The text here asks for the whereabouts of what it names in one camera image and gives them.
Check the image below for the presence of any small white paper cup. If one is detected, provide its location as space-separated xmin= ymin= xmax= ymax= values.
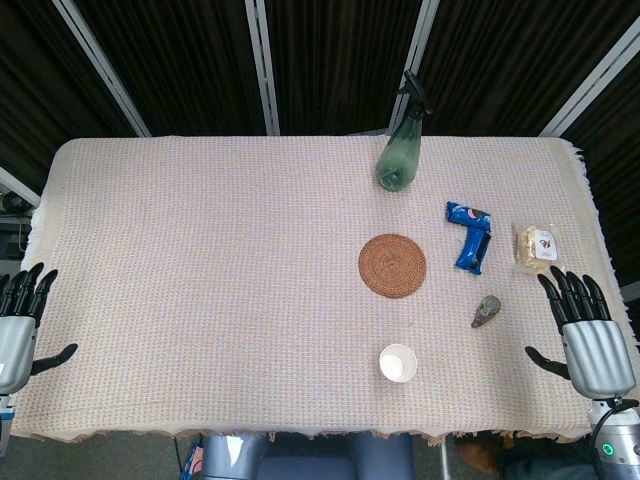
xmin=378 ymin=342 xmax=419 ymax=383

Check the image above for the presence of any blue cookie snack packet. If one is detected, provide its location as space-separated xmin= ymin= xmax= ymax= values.
xmin=453 ymin=227 xmax=494 ymax=276
xmin=446 ymin=200 xmax=493 ymax=233

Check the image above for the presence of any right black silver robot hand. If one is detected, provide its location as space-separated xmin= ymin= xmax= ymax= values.
xmin=524 ymin=265 xmax=638 ymax=400

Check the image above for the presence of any small grey object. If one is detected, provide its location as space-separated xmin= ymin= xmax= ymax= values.
xmin=470 ymin=294 xmax=503 ymax=330

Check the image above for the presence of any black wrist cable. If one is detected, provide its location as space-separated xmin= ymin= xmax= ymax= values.
xmin=593 ymin=395 xmax=640 ymax=480

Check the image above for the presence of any brown woven round coaster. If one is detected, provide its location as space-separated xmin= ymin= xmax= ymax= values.
xmin=357 ymin=233 xmax=429 ymax=299

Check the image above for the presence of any white metal frame post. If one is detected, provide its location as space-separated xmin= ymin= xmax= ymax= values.
xmin=51 ymin=0 xmax=152 ymax=138
xmin=538 ymin=18 xmax=640 ymax=137
xmin=0 ymin=166 xmax=42 ymax=207
xmin=386 ymin=0 xmax=442 ymax=137
xmin=243 ymin=0 xmax=282 ymax=137

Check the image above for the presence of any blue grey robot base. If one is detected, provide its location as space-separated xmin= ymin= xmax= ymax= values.
xmin=198 ymin=431 xmax=417 ymax=480

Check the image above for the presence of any dark equipment clutter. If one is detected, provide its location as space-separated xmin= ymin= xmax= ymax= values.
xmin=0 ymin=191 xmax=33 ymax=262

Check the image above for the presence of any green plastic spray bottle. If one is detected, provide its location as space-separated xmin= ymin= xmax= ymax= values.
xmin=375 ymin=69 xmax=435 ymax=193

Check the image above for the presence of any clear cracker snack packet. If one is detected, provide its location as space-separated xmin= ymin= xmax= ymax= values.
xmin=512 ymin=224 xmax=559 ymax=274

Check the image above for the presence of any beige woven tablecloth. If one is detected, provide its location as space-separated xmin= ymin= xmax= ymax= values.
xmin=9 ymin=134 xmax=640 ymax=447

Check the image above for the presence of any brown object under table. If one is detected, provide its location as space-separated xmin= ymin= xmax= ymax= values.
xmin=456 ymin=438 xmax=502 ymax=477

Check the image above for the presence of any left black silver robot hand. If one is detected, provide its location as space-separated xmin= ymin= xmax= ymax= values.
xmin=0 ymin=262 xmax=79 ymax=397

